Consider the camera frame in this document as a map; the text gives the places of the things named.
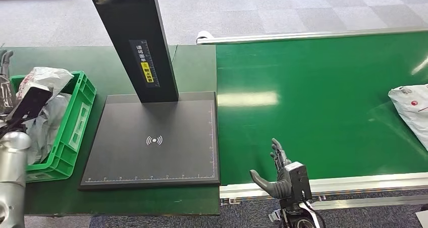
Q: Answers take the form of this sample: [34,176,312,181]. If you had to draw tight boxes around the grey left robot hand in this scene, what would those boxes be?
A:
[0,49,17,118]

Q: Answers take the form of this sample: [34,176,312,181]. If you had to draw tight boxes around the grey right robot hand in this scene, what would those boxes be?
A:
[249,138,293,200]

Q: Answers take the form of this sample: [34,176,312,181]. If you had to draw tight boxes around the crumpled white package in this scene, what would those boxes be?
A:
[25,92,72,165]

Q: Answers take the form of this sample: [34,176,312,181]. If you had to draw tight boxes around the green conveyor belt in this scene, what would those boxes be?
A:
[216,31,428,186]

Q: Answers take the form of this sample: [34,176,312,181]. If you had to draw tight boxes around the white package with red dot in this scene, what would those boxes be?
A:
[388,83,428,152]

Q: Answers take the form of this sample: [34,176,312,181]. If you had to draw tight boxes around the white conveyor roller end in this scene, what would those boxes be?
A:
[196,30,215,44]

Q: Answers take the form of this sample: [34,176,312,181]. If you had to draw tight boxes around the green plastic crate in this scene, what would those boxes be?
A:
[10,71,97,183]

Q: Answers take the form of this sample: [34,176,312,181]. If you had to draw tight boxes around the black scanner column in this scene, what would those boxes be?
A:
[85,0,180,103]

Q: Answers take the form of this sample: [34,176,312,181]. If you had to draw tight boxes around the white paper sheet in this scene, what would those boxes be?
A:
[415,210,428,228]

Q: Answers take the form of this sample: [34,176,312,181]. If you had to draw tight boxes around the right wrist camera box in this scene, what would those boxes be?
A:
[283,162,313,204]

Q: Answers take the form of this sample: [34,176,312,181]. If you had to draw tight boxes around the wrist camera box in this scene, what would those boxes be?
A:
[6,86,54,129]
[283,162,313,204]

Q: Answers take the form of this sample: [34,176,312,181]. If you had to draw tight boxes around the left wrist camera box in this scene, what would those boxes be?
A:
[6,86,54,129]

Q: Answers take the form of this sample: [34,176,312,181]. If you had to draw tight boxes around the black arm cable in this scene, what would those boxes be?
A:
[302,201,328,228]

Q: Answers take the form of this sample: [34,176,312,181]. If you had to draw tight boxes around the aluminium conveyor side rail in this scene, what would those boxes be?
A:
[219,172,428,211]

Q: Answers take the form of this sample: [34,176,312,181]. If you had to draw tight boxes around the black scanner base plate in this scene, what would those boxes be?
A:
[79,91,221,191]

